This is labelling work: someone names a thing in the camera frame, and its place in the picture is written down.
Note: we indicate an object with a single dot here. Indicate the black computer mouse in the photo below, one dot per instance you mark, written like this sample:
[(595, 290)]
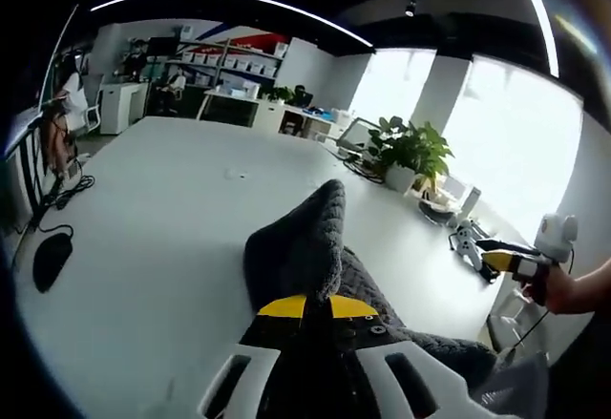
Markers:
[(51, 261)]

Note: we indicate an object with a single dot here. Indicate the white mesh office chair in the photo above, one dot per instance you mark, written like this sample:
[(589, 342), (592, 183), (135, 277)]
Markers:
[(355, 133)]

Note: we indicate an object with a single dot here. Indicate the grey mesh chair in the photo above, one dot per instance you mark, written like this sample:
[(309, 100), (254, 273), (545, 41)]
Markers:
[(515, 385)]

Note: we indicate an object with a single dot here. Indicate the white bottle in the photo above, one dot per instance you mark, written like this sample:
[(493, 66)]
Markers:
[(470, 204)]

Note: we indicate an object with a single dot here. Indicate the black monitor on stand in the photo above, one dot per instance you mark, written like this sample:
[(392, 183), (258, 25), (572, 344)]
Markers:
[(163, 47)]

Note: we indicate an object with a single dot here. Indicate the dark grey bowl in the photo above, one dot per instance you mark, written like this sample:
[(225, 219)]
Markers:
[(436, 214)]

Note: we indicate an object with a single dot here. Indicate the black laptop stand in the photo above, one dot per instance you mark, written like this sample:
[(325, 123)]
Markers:
[(35, 175)]

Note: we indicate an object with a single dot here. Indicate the white office desk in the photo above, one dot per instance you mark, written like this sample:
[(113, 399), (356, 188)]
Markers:
[(267, 113)]

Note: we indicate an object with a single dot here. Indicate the person's right hand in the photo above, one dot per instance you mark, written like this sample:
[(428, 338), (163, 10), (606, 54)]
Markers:
[(557, 292)]

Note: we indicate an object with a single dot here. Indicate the white cabinet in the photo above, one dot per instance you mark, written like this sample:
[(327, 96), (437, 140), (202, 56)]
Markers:
[(121, 106)]

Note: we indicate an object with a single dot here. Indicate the white swivel office chair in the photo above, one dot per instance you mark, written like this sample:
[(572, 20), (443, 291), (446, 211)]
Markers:
[(93, 113)]

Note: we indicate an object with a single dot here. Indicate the ceiling spot lamp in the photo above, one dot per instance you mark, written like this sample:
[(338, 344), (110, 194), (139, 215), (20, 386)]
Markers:
[(410, 8)]

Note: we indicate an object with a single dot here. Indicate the shelf with white bins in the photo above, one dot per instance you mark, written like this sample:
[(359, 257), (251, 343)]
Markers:
[(234, 63)]

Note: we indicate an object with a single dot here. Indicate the green potted plant white pot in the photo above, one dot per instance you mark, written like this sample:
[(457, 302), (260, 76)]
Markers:
[(415, 149)]

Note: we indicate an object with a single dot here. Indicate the small green desk plants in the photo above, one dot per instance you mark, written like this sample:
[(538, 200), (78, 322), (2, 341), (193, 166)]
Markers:
[(278, 94)]

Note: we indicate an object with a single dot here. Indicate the dark grey towel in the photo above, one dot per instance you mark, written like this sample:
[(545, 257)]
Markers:
[(305, 242)]

